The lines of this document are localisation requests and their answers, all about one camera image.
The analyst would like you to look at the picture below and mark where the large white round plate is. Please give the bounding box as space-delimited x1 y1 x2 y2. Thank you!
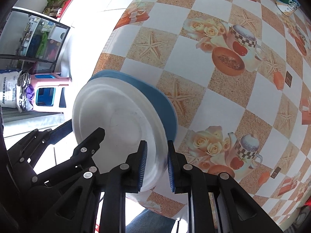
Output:
72 77 168 191

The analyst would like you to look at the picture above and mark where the pink plastic stool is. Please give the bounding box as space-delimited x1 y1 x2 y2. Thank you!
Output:
30 73 72 113

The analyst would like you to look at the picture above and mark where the blue plate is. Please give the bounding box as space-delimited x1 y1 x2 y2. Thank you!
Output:
89 70 178 142

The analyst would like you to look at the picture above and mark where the white printed sack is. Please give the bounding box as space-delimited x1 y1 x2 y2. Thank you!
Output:
0 70 22 112

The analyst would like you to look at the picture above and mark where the glass display cabinet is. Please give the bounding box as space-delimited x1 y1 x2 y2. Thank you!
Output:
1 6 70 74

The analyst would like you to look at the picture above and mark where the checkered patterned tablecloth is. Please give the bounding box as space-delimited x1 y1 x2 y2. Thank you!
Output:
95 0 310 224

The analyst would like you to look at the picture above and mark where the green white paper cup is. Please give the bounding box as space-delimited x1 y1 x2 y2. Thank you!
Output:
276 0 301 16

